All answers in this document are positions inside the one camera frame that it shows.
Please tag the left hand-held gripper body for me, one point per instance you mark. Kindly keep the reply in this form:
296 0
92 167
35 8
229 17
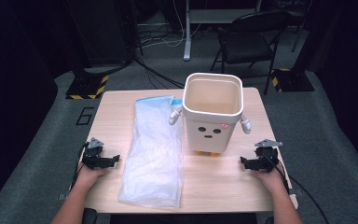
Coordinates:
92 154

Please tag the black folding chair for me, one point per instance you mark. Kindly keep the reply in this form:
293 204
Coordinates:
245 46

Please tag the white trash can with face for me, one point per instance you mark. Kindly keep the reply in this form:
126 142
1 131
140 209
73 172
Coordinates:
209 130

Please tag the person's right hand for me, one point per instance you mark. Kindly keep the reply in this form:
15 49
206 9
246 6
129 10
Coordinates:
270 179

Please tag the white plastic tray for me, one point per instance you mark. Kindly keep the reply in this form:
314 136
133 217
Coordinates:
211 117

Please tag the person's left hand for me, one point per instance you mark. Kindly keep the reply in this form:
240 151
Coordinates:
90 175

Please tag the translucent white plastic bag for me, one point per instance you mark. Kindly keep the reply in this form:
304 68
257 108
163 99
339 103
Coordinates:
155 149

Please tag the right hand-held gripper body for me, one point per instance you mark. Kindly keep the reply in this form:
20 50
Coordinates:
267 157

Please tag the black yellow striped stand base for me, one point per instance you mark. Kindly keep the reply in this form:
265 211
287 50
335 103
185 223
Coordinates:
292 80
87 88

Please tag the white desk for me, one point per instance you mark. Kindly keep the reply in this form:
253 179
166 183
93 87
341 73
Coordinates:
199 15

